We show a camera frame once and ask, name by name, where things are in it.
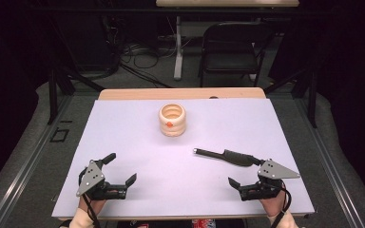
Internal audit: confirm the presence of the person's left hand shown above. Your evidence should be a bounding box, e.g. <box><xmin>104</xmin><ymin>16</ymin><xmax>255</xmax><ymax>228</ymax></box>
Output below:
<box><xmin>78</xmin><ymin>194</ymin><xmax>107</xmax><ymax>214</ymax></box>

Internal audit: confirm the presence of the white table mat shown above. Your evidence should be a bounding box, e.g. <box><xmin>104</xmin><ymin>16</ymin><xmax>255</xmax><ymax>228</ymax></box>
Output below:
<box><xmin>50</xmin><ymin>97</ymin><xmax>316</xmax><ymax>219</ymax></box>

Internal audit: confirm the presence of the wooden table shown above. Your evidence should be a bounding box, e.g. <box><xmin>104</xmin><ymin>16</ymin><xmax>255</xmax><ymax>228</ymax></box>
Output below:
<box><xmin>56</xmin><ymin>87</ymin><xmax>310</xmax><ymax>221</ymax></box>

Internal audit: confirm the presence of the cream ribbed cup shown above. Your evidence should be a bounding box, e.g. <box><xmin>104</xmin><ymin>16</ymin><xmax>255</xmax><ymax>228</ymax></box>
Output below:
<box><xmin>158</xmin><ymin>103</ymin><xmax>187</xmax><ymax>138</ymax></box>

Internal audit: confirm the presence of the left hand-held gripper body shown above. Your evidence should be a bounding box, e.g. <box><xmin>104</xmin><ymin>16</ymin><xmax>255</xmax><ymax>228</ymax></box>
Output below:
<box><xmin>75</xmin><ymin>160</ymin><xmax>129</xmax><ymax>201</ymax></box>

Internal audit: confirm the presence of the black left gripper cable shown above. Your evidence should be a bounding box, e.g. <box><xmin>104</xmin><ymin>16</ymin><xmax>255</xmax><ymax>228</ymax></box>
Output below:
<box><xmin>78</xmin><ymin>166</ymin><xmax>102</xmax><ymax>228</ymax></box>

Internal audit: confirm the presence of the aluminium floor rail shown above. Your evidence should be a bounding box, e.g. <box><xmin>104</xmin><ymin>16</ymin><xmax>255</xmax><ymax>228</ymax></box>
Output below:
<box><xmin>0</xmin><ymin>94</ymin><xmax>74</xmax><ymax>228</ymax></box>
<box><xmin>293</xmin><ymin>94</ymin><xmax>365</xmax><ymax>228</ymax></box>

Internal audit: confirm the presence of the person's dark printed clothing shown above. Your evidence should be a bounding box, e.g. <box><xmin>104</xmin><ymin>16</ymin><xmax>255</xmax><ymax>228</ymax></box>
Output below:
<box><xmin>117</xmin><ymin>218</ymin><xmax>245</xmax><ymax>228</ymax></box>

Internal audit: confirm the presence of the black metal stand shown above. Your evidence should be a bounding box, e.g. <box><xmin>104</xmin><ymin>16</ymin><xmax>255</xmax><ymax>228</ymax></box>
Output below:
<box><xmin>47</xmin><ymin>65</ymin><xmax>106</xmax><ymax>126</ymax></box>
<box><xmin>262</xmin><ymin>65</ymin><xmax>318</xmax><ymax>129</ymax></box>

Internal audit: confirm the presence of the tangle of floor cables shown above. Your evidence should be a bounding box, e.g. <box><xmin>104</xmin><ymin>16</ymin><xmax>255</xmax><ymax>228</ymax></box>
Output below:
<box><xmin>107</xmin><ymin>18</ymin><xmax>175</xmax><ymax>89</ymax></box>

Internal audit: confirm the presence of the white table leg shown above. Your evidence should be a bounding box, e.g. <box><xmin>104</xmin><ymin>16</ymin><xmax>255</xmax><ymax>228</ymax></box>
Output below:
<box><xmin>173</xmin><ymin>15</ymin><xmax>184</xmax><ymax>81</ymax></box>

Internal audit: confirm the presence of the black horizontal frame bar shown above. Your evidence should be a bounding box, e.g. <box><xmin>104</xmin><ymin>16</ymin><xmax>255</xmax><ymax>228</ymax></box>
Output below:
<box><xmin>28</xmin><ymin>7</ymin><xmax>334</xmax><ymax>17</ymax></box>

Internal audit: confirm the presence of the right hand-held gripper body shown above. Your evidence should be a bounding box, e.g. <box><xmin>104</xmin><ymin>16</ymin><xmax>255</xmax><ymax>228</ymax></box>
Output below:
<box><xmin>239</xmin><ymin>159</ymin><xmax>301</xmax><ymax>202</ymax></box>

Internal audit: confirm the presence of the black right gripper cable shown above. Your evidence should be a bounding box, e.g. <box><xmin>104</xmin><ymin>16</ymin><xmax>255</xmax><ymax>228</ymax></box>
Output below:
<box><xmin>269</xmin><ymin>180</ymin><xmax>293</xmax><ymax>228</ymax></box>

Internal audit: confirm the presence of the black folding chair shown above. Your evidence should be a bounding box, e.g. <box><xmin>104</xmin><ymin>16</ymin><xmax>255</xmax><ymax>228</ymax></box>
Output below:
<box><xmin>198</xmin><ymin>21</ymin><xmax>275</xmax><ymax>88</ymax></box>

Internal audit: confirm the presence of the person's right hand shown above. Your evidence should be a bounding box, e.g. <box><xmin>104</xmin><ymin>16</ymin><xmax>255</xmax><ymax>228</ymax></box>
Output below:
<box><xmin>259</xmin><ymin>189</ymin><xmax>288</xmax><ymax>219</ymax></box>

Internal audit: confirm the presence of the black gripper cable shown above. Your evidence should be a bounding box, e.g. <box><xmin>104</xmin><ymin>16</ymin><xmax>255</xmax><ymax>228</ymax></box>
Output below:
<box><xmin>269</xmin><ymin>180</ymin><xmax>293</xmax><ymax>228</ymax></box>
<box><xmin>78</xmin><ymin>166</ymin><xmax>102</xmax><ymax>228</ymax></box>

